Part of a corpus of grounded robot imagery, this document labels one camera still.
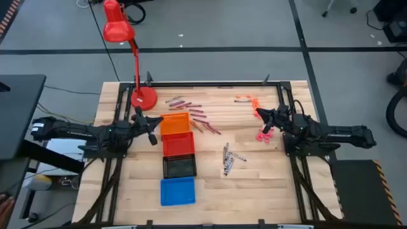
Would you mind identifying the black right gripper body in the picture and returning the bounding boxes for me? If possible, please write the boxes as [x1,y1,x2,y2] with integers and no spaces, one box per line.
[272,103,295,131]

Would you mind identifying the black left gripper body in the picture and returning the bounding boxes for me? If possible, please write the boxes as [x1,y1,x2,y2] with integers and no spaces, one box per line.
[127,106,153,138]

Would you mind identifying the orange plastic basket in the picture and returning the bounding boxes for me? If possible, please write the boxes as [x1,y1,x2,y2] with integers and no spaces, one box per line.
[160,112,191,136]

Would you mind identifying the red plastic basket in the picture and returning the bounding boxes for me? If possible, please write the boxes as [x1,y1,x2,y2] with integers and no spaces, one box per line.
[162,131,196,156]

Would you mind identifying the black plastic basket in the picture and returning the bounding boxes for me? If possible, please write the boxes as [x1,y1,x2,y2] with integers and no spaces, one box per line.
[162,154,198,179]

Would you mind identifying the blue plastic basket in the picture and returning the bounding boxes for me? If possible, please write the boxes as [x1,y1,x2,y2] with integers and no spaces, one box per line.
[160,176,197,207]

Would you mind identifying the white box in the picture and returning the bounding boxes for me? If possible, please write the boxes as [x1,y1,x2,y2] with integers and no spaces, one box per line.
[46,139,86,176]

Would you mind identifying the red desk lamp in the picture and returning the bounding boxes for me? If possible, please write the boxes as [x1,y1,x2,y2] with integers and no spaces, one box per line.
[102,0,158,111]

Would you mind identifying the black hazard-striped platform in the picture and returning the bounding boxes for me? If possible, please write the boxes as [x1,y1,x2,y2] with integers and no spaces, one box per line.
[330,159,403,226]

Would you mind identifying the pale yellow container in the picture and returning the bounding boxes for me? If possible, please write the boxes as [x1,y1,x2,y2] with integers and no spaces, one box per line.
[22,174,53,191]

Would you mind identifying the black vacuum cleaner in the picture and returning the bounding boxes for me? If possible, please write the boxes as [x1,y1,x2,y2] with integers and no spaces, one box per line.
[387,59,407,87]

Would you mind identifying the black desk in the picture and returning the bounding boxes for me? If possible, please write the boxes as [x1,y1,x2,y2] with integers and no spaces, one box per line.
[0,74,86,175]

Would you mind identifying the office chair base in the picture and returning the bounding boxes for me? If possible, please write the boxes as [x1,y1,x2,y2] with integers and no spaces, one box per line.
[321,0,360,18]

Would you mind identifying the black equipment case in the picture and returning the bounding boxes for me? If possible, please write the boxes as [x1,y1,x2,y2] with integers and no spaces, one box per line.
[373,0,407,44]

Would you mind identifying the hazard-striped floor mat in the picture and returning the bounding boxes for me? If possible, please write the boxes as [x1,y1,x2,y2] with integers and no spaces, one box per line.
[0,0,22,36]

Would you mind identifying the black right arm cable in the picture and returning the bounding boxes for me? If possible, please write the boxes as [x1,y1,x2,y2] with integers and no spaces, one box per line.
[291,99,307,117]

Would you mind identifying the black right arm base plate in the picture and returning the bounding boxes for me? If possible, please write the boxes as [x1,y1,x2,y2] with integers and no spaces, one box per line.
[282,132,341,157]

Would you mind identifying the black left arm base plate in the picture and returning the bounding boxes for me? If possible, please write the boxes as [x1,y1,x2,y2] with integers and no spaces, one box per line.
[78,139,130,160]

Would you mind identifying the black lamp cable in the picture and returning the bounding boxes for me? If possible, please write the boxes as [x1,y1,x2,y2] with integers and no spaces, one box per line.
[87,0,121,82]

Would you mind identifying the black hose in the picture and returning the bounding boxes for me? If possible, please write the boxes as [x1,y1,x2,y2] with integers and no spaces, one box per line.
[385,88,407,139]

